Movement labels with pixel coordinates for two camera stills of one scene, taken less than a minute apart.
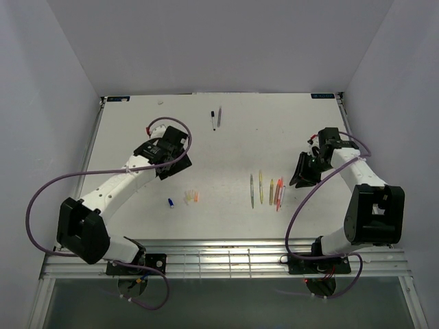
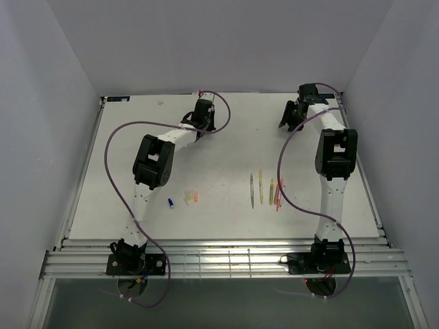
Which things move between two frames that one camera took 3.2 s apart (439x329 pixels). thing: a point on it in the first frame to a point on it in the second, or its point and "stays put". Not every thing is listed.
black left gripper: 183,163 to 212,127
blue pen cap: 171,202 stays put
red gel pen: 279,195 stays put
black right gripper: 302,176 to 287,118
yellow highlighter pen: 271,190 stays put
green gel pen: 252,190 stays put
